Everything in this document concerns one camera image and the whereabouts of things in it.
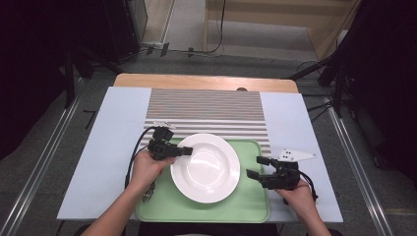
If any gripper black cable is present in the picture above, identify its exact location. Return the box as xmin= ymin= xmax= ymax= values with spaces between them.
xmin=124 ymin=127 xmax=155 ymax=190
xmin=297 ymin=170 xmax=320 ymax=203

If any black hanging cable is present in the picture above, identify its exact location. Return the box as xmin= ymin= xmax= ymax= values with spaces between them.
xmin=196 ymin=0 xmax=228 ymax=55

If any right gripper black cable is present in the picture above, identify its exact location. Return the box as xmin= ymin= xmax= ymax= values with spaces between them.
xmin=297 ymin=170 xmax=320 ymax=203

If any person's dark clothing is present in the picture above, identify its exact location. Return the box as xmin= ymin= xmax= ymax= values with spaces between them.
xmin=137 ymin=222 xmax=279 ymax=236

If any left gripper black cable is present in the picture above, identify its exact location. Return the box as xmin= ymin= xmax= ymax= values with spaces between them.
xmin=124 ymin=127 xmax=155 ymax=190

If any pale blue board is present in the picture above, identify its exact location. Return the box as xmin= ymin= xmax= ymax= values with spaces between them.
xmin=56 ymin=86 xmax=344 ymax=224

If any wooden table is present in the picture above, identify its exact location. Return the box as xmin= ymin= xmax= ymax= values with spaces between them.
xmin=112 ymin=73 xmax=300 ymax=94

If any white deep plate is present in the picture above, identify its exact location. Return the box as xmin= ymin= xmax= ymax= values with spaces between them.
xmin=169 ymin=133 xmax=241 ymax=205

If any person's right hand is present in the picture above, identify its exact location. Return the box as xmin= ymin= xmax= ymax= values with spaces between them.
xmin=273 ymin=179 xmax=318 ymax=214

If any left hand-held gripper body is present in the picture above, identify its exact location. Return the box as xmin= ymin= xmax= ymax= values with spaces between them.
xmin=146 ymin=120 xmax=183 ymax=162

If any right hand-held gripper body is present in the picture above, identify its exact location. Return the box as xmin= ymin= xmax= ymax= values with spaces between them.
xmin=259 ymin=148 xmax=318 ymax=192

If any metal floor rail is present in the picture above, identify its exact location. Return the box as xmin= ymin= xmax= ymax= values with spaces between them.
xmin=0 ymin=94 xmax=83 ymax=236
xmin=324 ymin=97 xmax=394 ymax=236

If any pale green tray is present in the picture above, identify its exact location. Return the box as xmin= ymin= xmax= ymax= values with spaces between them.
xmin=135 ymin=137 xmax=270 ymax=224

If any black metal stand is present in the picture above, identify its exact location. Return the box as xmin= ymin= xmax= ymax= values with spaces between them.
xmin=62 ymin=43 xmax=123 ymax=110
xmin=288 ymin=48 xmax=349 ymax=119

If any person's left hand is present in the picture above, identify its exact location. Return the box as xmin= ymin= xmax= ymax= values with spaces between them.
xmin=129 ymin=150 xmax=177 ymax=195

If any striped placemat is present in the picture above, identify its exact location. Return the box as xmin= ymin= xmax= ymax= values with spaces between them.
xmin=139 ymin=88 xmax=272 ymax=156

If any black cabinet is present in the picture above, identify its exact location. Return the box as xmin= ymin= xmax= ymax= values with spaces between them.
xmin=102 ymin=0 xmax=149 ymax=65

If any light wooden shelf unit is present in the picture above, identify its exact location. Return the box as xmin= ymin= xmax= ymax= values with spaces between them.
xmin=203 ymin=0 xmax=362 ymax=62

